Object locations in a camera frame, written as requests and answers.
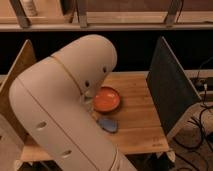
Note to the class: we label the orange ceramic bowl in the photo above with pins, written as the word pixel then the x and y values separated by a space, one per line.
pixel 106 100

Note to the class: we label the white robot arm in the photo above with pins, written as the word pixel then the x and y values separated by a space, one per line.
pixel 52 100

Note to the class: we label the wooden shelf rail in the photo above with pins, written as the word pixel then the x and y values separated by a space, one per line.
pixel 124 21

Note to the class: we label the left wooden side panel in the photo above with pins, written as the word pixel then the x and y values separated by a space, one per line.
pixel 8 121

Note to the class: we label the blue sponge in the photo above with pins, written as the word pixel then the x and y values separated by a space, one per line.
pixel 108 125

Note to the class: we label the right dark side panel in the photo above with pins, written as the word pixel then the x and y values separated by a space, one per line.
pixel 173 93

